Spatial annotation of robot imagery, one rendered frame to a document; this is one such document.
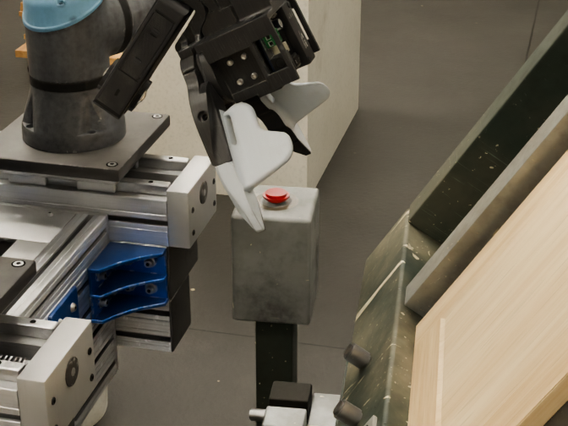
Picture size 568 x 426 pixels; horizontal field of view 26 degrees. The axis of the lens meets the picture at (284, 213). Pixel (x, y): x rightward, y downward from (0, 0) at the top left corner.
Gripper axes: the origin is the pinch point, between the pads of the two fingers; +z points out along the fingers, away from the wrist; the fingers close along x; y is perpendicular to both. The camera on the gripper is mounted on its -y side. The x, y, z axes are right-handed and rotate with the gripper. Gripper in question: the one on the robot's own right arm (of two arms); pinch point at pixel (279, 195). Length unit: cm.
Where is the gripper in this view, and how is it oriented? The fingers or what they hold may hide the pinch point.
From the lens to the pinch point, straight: 96.0
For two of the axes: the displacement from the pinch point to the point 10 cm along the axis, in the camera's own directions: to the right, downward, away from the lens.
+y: 8.6, -3.2, -3.9
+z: 4.5, 8.5, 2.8
